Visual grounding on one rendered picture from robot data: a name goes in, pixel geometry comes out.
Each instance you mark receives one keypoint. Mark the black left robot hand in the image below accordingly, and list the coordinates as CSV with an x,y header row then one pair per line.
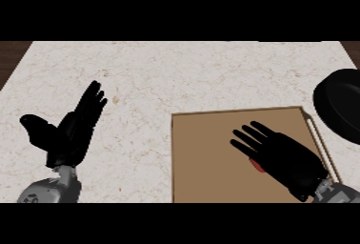
x,y
74,133

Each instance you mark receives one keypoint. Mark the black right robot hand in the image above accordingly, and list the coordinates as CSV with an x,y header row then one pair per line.
x,y
291,158

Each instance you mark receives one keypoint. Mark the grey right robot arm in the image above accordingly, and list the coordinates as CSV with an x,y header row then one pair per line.
x,y
338,192

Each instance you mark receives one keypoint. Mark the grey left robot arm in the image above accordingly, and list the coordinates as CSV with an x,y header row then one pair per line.
x,y
52,187

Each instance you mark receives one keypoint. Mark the red bell pepper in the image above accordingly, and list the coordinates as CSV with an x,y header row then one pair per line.
x,y
257,166

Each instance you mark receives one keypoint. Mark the brown wooden tray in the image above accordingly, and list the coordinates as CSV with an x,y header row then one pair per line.
x,y
220,158

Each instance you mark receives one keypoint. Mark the black pot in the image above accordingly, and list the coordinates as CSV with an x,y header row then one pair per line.
x,y
341,105

